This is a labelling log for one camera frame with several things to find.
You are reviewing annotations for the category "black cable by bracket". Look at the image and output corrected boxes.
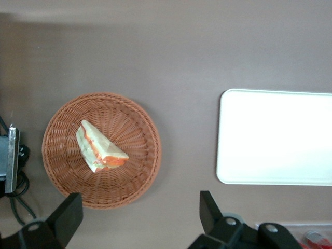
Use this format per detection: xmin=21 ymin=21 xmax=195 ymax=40
xmin=0 ymin=116 xmax=37 ymax=226

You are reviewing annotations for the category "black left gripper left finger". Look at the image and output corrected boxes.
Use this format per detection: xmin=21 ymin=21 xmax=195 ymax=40
xmin=18 ymin=192 xmax=84 ymax=249

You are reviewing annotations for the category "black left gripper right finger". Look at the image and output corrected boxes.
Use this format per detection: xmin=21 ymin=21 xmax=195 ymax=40
xmin=188 ymin=190 xmax=257 ymax=249

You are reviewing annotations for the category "grey metal bracket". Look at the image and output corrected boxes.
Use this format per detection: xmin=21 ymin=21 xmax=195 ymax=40
xmin=0 ymin=124 xmax=21 ymax=194

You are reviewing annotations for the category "clear acrylic bottle rack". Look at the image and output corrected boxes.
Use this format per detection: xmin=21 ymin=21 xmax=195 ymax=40
xmin=255 ymin=222 xmax=332 ymax=249

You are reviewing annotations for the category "beige rectangular tray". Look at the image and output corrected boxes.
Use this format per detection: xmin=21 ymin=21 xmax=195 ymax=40
xmin=215 ymin=88 xmax=332 ymax=186

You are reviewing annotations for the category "triangular sandwich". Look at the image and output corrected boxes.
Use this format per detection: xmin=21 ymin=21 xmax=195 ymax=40
xmin=75 ymin=119 xmax=130 ymax=174

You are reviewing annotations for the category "round brown wicker basket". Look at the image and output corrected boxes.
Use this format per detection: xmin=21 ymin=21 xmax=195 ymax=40
xmin=41 ymin=92 xmax=163 ymax=210

